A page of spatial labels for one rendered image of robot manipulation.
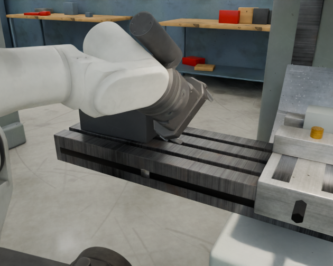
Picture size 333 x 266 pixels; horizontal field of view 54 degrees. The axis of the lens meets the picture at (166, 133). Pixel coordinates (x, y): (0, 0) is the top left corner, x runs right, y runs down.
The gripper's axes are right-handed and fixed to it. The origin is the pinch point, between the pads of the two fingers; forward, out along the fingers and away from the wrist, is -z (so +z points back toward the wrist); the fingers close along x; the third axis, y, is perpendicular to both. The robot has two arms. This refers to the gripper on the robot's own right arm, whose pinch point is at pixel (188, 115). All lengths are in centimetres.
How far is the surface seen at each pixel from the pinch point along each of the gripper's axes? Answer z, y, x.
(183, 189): -14.5, -2.9, -14.4
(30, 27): -358, 604, -29
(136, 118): -12.2, 18.2, -8.1
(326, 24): -36, 0, 45
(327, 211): -2.5, -29.2, 0.3
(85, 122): -13.3, 32.3, -18.0
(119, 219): -116, 57, -72
